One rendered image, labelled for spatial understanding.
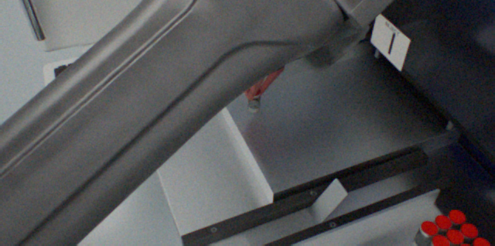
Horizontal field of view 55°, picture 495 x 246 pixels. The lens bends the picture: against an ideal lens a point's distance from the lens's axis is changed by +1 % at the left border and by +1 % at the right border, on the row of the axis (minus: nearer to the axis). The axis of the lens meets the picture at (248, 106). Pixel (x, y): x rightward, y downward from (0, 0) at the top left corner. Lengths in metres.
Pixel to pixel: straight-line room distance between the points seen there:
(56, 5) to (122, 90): 0.95
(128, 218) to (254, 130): 1.06
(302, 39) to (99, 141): 0.08
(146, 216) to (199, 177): 1.05
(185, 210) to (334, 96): 0.35
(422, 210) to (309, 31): 0.60
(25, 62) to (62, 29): 1.45
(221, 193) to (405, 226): 0.27
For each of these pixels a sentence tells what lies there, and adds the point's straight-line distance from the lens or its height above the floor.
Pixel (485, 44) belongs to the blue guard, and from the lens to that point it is 0.65.
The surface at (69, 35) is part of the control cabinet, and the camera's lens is 1.15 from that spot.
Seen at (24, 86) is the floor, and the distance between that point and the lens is 2.44.
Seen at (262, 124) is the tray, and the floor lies 0.88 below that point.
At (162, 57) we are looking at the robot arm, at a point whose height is 1.37.
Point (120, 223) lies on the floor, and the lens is 1.79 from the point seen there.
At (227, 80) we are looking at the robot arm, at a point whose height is 1.36.
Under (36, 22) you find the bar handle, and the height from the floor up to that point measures 0.93.
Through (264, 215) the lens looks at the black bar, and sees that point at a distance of 0.68.
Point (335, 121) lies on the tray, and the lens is 0.83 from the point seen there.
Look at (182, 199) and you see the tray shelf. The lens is 0.72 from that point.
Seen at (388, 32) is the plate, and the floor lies 1.03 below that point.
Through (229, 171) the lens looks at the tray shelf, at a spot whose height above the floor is 0.88.
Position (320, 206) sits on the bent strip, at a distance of 0.69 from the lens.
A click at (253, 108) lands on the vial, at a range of 0.82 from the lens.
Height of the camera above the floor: 1.47
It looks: 44 degrees down
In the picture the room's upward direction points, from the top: straight up
